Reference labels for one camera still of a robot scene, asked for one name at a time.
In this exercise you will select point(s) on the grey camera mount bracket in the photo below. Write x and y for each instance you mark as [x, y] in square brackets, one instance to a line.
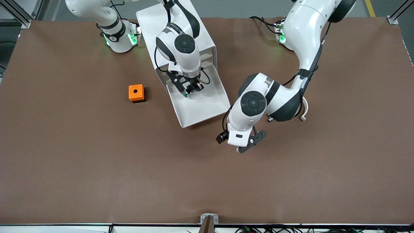
[209, 226]

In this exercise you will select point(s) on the aluminium frame profile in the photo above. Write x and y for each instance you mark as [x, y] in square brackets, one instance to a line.
[393, 20]
[19, 14]

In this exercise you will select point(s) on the green push button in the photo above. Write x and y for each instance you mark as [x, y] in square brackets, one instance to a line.
[186, 94]

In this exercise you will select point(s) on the white plastic drawer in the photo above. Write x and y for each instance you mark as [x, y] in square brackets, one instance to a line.
[200, 106]

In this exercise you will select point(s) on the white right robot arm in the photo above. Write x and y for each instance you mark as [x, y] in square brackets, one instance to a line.
[189, 63]

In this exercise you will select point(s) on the orange button enclosure box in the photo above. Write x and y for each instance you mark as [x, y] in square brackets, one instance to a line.
[136, 97]

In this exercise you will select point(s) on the white drawer cabinet housing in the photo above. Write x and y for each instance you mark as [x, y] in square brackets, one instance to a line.
[148, 32]

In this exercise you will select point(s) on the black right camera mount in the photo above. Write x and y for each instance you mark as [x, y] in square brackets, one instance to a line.
[174, 81]

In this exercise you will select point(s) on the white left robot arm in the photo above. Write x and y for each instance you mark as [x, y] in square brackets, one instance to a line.
[307, 32]

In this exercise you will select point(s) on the silver metal connector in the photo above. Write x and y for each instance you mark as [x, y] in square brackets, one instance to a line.
[270, 119]

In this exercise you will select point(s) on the white curved plastic arc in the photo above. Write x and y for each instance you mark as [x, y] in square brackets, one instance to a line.
[303, 118]

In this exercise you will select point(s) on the brown table cover sheet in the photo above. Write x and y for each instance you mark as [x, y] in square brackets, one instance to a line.
[207, 168]

